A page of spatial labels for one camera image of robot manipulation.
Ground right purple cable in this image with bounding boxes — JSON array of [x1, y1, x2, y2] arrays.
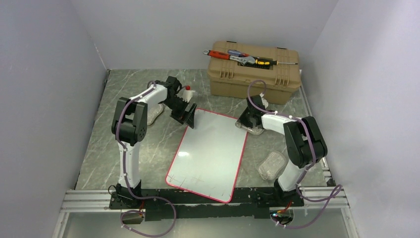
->
[[247, 79, 344, 230]]

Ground yellow black screwdriver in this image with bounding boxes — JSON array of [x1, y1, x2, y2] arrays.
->
[[255, 58, 298, 65]]

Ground red handled adjustable wrench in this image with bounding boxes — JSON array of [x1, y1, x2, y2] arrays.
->
[[203, 50, 256, 65]]

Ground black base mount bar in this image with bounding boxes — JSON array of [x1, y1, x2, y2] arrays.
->
[[109, 187, 304, 221]]

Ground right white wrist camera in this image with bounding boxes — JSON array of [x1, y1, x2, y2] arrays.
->
[[259, 93, 269, 108]]

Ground purple cable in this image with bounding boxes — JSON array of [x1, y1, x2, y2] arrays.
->
[[114, 80, 177, 237], [247, 79, 344, 230]]

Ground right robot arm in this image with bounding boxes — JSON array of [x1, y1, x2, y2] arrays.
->
[[237, 95, 328, 206]]

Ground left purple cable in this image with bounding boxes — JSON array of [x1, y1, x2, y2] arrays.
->
[[114, 80, 177, 237]]

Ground blue red screwdriver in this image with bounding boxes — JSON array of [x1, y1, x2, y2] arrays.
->
[[227, 49, 249, 57]]

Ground red framed whiteboard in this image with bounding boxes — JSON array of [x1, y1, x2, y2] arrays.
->
[[165, 109, 248, 203]]

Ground aluminium rail frame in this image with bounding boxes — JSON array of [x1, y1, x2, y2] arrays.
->
[[53, 187, 360, 238]]

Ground tan plastic toolbox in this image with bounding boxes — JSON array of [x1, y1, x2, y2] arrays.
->
[[208, 41, 302, 105]]

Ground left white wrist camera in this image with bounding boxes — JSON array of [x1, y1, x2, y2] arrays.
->
[[180, 85, 196, 103]]

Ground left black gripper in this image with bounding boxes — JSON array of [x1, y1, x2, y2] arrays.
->
[[162, 96, 197, 128]]

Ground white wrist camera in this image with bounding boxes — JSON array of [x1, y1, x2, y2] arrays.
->
[[180, 85, 196, 103], [259, 93, 269, 108]]

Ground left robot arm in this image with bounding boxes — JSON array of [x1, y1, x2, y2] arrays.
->
[[111, 76, 197, 208]]

